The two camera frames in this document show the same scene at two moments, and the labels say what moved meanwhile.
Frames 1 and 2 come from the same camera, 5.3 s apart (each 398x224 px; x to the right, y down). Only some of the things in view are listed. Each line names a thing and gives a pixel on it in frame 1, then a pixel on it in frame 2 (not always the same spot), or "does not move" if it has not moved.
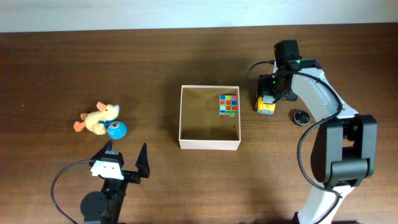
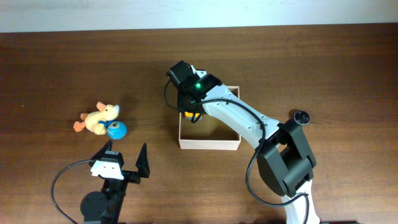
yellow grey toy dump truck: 265,105 -> 189,115
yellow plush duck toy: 97,121 does not move
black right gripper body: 269,86 -> 181,102
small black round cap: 301,117 does not move
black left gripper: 142,166 does not move
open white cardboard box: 201,127 does not move
